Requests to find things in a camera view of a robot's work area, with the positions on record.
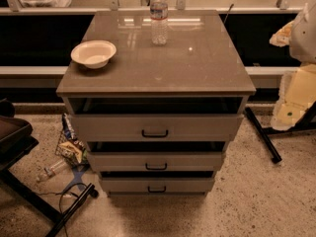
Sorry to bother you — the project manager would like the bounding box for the empty plastic bottle on floor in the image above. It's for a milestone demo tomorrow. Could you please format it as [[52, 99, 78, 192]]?
[[37, 159, 68, 183]]

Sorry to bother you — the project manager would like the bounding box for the black table stand left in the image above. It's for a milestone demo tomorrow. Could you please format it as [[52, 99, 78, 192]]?
[[0, 98, 97, 237]]

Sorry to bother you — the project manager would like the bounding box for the black cable on floor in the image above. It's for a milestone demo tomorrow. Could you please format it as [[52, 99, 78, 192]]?
[[34, 182, 100, 237]]

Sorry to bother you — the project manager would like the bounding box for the wire basket with snack bags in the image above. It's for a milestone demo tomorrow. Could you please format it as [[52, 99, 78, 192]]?
[[57, 114, 88, 166]]

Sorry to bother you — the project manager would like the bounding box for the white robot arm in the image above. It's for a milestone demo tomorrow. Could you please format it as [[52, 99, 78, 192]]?
[[270, 0, 316, 130]]

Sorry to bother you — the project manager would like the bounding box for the white paper bowl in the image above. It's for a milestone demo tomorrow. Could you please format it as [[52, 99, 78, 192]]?
[[71, 40, 117, 69]]

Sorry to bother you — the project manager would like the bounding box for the grey drawer cabinet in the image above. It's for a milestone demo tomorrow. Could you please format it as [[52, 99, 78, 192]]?
[[55, 9, 257, 198]]

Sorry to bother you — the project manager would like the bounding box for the grey drawer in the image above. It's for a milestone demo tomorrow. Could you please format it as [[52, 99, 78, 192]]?
[[88, 152, 224, 172], [71, 115, 243, 142], [100, 178, 214, 195]]

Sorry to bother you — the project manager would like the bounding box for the clear plastic water bottle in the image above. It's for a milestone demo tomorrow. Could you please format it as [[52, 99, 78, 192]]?
[[150, 0, 168, 45]]

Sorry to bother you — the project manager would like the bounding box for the black table stand right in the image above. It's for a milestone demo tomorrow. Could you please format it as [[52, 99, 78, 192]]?
[[244, 102, 316, 165]]

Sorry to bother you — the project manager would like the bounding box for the black table stand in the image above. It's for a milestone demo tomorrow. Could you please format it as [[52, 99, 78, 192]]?
[[0, 98, 97, 237], [244, 102, 316, 165]]

